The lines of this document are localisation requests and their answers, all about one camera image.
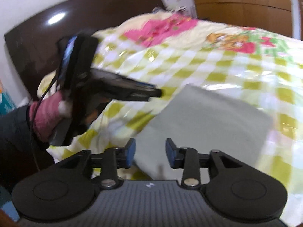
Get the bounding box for brown wooden wardrobe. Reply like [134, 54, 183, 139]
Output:
[194, 0, 302, 40]

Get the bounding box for black cable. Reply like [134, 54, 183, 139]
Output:
[29, 69, 60, 173]

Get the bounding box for light grey pants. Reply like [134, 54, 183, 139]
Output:
[134, 85, 273, 180]

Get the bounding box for checkered floral bed quilt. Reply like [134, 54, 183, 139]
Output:
[48, 12, 302, 226]

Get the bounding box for hand in pink glove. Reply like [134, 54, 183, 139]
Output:
[29, 91, 72, 142]

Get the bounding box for dark brown headboard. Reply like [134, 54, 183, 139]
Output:
[5, 0, 164, 100]

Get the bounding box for clutter on bedside table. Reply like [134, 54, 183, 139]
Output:
[152, 6, 197, 19]

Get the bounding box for black jacket forearm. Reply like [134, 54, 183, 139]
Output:
[1, 106, 54, 193]

